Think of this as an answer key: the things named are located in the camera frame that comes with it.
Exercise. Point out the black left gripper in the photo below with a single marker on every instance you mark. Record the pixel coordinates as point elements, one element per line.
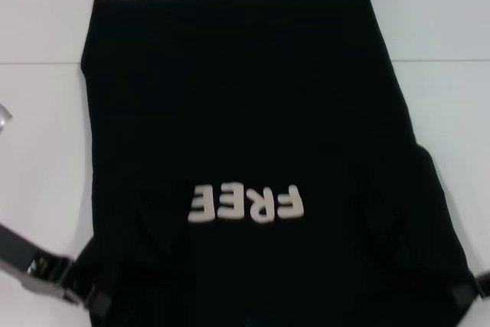
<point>30,258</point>

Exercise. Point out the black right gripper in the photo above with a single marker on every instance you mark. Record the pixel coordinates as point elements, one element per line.
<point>484,285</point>

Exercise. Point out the black shirt with FREE print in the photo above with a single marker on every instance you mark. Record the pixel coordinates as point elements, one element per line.
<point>249,93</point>

